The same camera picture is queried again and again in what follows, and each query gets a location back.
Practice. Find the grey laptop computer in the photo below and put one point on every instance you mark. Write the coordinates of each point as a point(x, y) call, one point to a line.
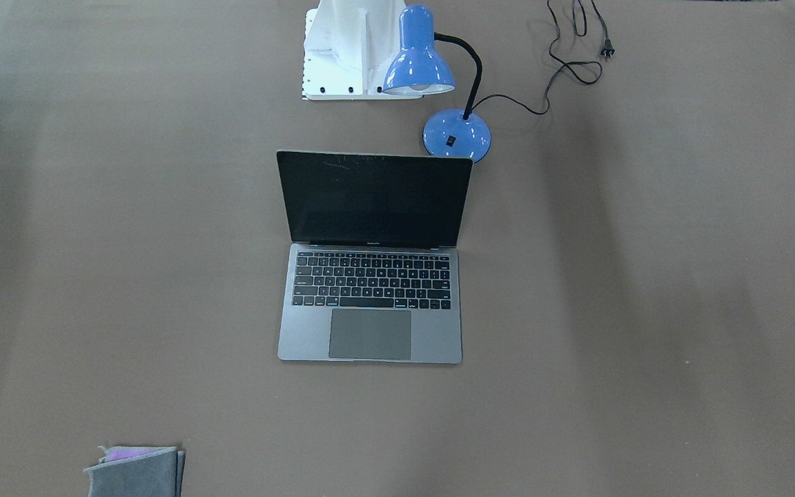
point(374, 272)

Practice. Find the blue desk lamp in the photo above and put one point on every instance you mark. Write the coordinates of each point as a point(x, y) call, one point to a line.
point(419, 69)

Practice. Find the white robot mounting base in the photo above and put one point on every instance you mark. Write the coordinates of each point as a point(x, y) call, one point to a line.
point(349, 46)

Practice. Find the grey folded cloth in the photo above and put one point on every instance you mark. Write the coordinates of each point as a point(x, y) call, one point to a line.
point(159, 474)

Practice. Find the purple cloth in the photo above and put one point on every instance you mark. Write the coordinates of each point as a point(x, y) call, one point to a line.
point(126, 452)

